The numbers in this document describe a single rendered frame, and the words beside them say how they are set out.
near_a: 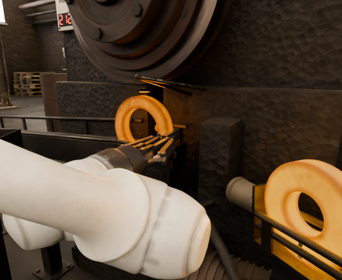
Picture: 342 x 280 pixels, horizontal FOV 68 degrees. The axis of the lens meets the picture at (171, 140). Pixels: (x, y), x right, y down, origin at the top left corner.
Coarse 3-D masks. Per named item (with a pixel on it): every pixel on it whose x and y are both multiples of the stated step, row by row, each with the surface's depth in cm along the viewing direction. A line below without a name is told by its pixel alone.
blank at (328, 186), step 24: (288, 168) 39; (312, 168) 35; (336, 168) 35; (288, 192) 40; (312, 192) 36; (336, 192) 32; (288, 216) 41; (336, 216) 33; (312, 240) 36; (336, 240) 33; (312, 264) 37
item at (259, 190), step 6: (258, 186) 44; (264, 186) 44; (252, 192) 44; (258, 192) 44; (264, 192) 45; (252, 198) 44; (258, 198) 44; (252, 204) 45; (258, 204) 45; (264, 204) 45; (252, 210) 45; (258, 210) 45; (264, 210) 45; (252, 216) 45; (252, 222) 45; (252, 228) 45; (252, 234) 45; (258, 234) 46; (252, 240) 46
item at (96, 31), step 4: (64, 0) 60; (68, 0) 60; (72, 0) 60; (136, 4) 50; (140, 4) 51; (132, 8) 51; (136, 8) 51; (140, 8) 50; (132, 12) 51; (136, 12) 51; (140, 12) 51; (136, 16) 52; (96, 28) 57; (96, 32) 58; (100, 32) 57; (96, 36) 58; (100, 36) 58
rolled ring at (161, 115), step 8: (136, 96) 70; (144, 96) 69; (128, 104) 72; (136, 104) 70; (144, 104) 69; (152, 104) 67; (160, 104) 68; (120, 112) 74; (128, 112) 73; (152, 112) 68; (160, 112) 67; (120, 120) 74; (128, 120) 76; (160, 120) 67; (168, 120) 68; (120, 128) 75; (128, 128) 77; (160, 128) 68; (168, 128) 67; (120, 136) 76; (128, 136) 76
